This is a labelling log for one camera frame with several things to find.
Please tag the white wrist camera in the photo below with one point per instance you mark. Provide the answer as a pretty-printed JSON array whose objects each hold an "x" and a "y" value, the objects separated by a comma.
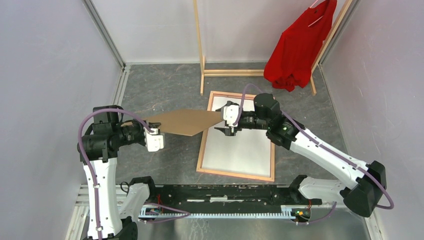
[
  {"x": 154, "y": 139},
  {"x": 230, "y": 113}
]

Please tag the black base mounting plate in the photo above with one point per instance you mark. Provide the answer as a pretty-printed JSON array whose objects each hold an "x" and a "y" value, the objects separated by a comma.
[{"x": 228, "y": 199}]

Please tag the red t-shirt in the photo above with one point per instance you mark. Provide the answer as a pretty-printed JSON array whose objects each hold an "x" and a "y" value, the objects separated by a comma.
[{"x": 290, "y": 64}]

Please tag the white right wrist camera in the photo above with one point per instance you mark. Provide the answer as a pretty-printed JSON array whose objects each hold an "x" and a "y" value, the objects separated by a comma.
[{"x": 230, "y": 113}]

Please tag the brown backing board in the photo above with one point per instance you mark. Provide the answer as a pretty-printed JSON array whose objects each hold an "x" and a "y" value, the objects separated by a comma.
[{"x": 185, "y": 122}]

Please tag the seascape photo print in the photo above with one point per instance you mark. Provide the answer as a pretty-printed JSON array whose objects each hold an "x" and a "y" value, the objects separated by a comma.
[{"x": 245, "y": 152}]

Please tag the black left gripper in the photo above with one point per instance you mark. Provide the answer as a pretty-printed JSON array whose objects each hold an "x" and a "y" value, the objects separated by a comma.
[{"x": 141, "y": 127}]

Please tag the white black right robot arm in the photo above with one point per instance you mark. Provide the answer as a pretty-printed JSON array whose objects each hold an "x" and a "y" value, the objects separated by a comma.
[{"x": 360, "y": 186}]

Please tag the pink clothes hanger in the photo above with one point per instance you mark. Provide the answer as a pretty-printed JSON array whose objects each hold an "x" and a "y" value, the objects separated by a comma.
[{"x": 318, "y": 15}]

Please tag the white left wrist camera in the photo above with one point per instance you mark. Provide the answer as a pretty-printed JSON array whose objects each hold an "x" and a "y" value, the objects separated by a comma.
[{"x": 154, "y": 139}]

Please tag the pink wooden picture frame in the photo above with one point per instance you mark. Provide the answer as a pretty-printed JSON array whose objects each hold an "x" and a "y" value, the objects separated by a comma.
[{"x": 202, "y": 155}]

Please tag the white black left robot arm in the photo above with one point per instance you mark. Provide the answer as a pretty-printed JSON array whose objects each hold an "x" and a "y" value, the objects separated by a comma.
[{"x": 100, "y": 136}]

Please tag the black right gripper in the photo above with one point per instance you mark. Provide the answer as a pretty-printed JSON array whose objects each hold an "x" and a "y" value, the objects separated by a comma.
[{"x": 230, "y": 131}]

